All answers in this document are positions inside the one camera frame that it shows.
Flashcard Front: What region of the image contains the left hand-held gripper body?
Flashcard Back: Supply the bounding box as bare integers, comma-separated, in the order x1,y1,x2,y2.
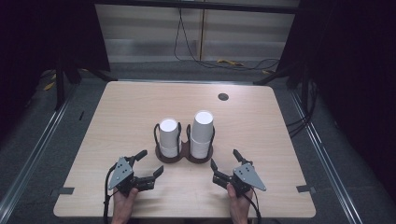
106,156,156,198

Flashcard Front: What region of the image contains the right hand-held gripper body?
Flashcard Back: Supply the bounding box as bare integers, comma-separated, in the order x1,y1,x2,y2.
212,162,268,199

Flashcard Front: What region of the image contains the dark double cup holder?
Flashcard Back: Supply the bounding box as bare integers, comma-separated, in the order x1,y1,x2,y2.
153,121,217,164

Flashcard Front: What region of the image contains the person's right hand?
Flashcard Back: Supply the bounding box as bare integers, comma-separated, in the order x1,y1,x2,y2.
226,183,255,224

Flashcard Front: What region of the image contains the person's left hand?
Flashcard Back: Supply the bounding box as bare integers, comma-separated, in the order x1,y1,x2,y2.
110,186,139,224

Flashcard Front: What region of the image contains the grey tape piece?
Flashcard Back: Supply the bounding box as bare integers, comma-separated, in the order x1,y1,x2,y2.
50,187,76,196
295,184,317,194

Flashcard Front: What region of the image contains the black metal stand leg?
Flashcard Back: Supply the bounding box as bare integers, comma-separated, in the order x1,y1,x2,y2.
252,65,298,86

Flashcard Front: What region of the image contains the black metal stand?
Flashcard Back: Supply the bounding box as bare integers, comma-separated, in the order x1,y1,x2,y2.
53,57,119,112

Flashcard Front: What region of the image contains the black curtain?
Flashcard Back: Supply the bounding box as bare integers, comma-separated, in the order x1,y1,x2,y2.
0,0,111,138
276,0,396,195

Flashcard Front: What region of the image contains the left hand-held gripper cable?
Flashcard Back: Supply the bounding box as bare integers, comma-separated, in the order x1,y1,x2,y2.
103,164,119,224

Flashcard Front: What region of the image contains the hand-held gripper cable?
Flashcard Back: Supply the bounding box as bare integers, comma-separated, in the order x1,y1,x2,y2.
103,164,119,224
245,187,262,224

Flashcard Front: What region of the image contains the right hand-held gripper cable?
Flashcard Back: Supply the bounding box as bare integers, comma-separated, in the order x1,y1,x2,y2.
245,187,262,224

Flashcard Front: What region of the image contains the black cable bundle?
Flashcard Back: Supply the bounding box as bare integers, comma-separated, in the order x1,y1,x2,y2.
286,78,319,138

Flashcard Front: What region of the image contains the metal floor rail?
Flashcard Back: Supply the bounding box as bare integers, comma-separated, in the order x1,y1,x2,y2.
0,98,72,217
290,91,357,224

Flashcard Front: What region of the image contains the black hanging wall cable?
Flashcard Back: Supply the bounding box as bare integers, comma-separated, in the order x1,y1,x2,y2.
173,7,281,72

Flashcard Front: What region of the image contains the black frame bar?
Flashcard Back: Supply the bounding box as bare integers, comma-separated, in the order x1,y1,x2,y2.
92,0,302,15

